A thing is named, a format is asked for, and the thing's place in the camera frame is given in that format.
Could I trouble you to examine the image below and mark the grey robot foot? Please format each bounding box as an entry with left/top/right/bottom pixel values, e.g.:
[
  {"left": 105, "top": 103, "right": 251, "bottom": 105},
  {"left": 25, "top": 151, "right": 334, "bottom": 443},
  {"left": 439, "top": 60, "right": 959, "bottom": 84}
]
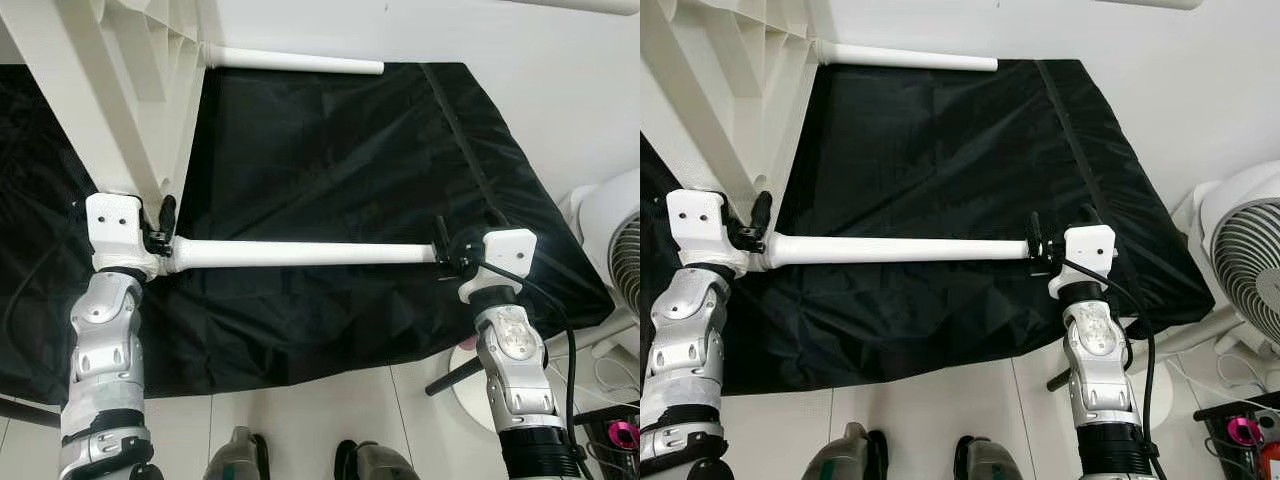
[
  {"left": 205, "top": 427, "right": 269, "bottom": 480},
  {"left": 335, "top": 440, "right": 421, "bottom": 480},
  {"left": 800, "top": 422, "right": 889, "bottom": 480},
  {"left": 952, "top": 435, "right": 1026, "bottom": 480}
]

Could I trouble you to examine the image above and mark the black cloth table cover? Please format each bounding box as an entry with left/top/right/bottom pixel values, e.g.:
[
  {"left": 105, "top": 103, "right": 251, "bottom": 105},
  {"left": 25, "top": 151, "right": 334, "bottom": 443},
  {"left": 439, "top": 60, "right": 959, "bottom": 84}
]
[
  {"left": 0, "top": 62, "right": 616, "bottom": 406},
  {"left": 640, "top": 58, "right": 1216, "bottom": 396}
]

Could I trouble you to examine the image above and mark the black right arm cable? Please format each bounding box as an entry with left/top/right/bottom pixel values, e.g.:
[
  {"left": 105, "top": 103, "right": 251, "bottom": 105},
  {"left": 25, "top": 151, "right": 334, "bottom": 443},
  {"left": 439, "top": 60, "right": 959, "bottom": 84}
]
[
  {"left": 480, "top": 262, "right": 581, "bottom": 480},
  {"left": 1060, "top": 258, "right": 1166, "bottom": 480}
]

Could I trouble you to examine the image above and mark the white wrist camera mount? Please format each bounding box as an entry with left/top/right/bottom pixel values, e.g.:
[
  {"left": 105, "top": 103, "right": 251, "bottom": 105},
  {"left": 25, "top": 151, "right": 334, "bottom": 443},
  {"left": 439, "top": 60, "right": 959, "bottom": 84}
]
[
  {"left": 85, "top": 192, "right": 163, "bottom": 281},
  {"left": 458, "top": 228, "right": 539, "bottom": 303},
  {"left": 665, "top": 188, "right": 751, "bottom": 279},
  {"left": 1048, "top": 225, "right": 1117, "bottom": 299}
]

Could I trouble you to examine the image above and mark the grey robot right foot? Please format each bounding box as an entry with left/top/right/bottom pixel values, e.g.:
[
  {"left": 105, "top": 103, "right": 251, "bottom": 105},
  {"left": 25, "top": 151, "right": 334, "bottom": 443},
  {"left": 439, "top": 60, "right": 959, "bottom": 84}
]
[
  {"left": 335, "top": 440, "right": 421, "bottom": 480},
  {"left": 952, "top": 435, "right": 1026, "bottom": 480}
]

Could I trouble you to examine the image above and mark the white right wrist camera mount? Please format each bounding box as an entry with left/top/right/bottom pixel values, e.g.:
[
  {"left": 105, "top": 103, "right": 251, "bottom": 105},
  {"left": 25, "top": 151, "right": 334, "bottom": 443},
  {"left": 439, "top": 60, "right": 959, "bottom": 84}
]
[
  {"left": 1048, "top": 225, "right": 1117, "bottom": 299},
  {"left": 458, "top": 228, "right": 539, "bottom": 303}
]

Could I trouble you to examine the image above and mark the white plastic table top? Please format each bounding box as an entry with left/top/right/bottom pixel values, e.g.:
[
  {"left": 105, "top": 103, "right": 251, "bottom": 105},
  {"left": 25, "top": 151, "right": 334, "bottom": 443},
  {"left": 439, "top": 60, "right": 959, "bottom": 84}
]
[
  {"left": 640, "top": 0, "right": 823, "bottom": 201},
  {"left": 0, "top": 0, "right": 209, "bottom": 201}
]

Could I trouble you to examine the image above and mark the white rounded object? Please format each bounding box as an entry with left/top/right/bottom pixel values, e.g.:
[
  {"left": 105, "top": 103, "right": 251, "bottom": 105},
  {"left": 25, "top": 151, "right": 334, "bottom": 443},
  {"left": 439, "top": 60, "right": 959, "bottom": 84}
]
[
  {"left": 565, "top": 168, "right": 640, "bottom": 316},
  {"left": 1195, "top": 160, "right": 1280, "bottom": 351}
]

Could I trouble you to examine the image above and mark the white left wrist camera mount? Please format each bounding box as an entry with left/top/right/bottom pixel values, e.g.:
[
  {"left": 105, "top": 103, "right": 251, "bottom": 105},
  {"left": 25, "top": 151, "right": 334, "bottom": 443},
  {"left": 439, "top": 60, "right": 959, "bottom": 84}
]
[
  {"left": 85, "top": 192, "right": 163, "bottom": 281},
  {"left": 665, "top": 188, "right": 751, "bottom": 279}
]

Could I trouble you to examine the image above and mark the grey robot left foot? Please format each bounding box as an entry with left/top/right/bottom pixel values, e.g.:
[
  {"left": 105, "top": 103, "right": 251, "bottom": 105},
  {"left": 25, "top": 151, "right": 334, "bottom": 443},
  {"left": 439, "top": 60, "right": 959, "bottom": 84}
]
[
  {"left": 800, "top": 422, "right": 889, "bottom": 480},
  {"left": 205, "top": 427, "right": 269, "bottom": 480}
]

